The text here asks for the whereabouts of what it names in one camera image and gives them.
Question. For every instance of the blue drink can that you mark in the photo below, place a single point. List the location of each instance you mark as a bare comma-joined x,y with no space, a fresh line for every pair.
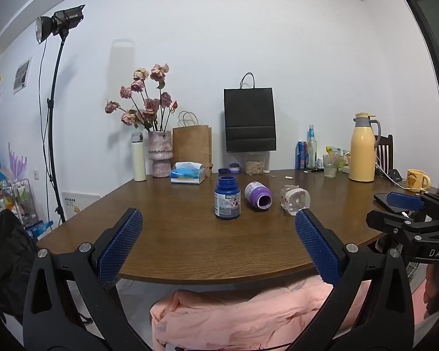
301,155

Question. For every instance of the white thermos bottle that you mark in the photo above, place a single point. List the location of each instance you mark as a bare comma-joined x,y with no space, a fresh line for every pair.
138,159

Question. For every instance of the black jacket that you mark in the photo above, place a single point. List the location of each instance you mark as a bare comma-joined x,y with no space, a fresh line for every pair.
5,259

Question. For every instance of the yellow thermos jug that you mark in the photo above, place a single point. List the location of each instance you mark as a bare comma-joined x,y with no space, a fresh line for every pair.
362,153

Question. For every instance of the purple plastic hanger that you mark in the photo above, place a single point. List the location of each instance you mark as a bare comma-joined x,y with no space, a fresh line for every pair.
17,162

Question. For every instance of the wall poster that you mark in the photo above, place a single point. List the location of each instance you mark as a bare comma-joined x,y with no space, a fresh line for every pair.
22,76

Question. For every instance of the black phone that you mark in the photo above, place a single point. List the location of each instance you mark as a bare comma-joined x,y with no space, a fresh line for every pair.
381,200

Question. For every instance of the clear container of oats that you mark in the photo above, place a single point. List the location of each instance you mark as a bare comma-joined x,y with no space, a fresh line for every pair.
255,164

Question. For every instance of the black paper bag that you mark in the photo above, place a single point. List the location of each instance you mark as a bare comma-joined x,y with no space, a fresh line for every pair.
249,117

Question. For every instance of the dark wooden chair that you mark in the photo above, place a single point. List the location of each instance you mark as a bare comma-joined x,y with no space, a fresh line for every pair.
385,150

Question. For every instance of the brown paper bag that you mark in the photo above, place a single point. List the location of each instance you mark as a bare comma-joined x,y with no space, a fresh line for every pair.
192,146

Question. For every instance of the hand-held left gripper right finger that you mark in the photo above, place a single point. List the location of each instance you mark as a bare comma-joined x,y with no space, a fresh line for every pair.
319,250

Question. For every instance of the black light stand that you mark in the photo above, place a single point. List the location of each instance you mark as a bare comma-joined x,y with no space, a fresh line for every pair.
53,124

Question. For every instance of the clear glass cup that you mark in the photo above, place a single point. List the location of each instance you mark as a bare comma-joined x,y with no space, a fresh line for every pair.
294,199

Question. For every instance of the blue jar with label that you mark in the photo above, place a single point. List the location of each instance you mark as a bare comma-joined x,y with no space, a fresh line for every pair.
226,199

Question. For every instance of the small purple jar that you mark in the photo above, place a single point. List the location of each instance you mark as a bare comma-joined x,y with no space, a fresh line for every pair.
234,168

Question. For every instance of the purple bottle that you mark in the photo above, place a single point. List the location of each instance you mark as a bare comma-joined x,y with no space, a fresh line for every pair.
258,195

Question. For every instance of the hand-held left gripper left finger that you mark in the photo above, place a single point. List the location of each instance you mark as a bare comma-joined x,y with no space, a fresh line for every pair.
120,249

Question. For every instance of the black studio light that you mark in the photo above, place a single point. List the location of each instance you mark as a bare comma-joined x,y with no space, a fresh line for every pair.
60,20

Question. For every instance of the pink mottled vase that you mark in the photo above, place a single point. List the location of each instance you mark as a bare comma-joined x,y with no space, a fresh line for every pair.
160,153

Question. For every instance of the white flat box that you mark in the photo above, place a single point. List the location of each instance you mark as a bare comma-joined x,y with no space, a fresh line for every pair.
78,201

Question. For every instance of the tissue box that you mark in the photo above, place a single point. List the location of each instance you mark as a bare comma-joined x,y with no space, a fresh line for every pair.
186,175

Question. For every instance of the pink cloth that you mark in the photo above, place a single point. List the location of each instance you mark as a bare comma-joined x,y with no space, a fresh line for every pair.
234,318

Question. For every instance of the drinking glass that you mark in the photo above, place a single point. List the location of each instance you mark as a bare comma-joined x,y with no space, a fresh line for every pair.
329,168

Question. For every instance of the black power adapter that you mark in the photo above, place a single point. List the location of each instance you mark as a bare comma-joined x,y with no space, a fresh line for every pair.
395,175

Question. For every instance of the dried pink roses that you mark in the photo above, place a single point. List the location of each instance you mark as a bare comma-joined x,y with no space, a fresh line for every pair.
146,106

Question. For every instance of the clear glass bottle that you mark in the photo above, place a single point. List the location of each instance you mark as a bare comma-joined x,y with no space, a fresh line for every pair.
311,150

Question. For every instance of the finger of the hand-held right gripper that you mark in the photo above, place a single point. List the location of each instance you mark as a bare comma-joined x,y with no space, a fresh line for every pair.
404,200
387,223

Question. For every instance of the yellow mug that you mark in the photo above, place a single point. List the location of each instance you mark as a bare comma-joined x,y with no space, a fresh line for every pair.
416,180

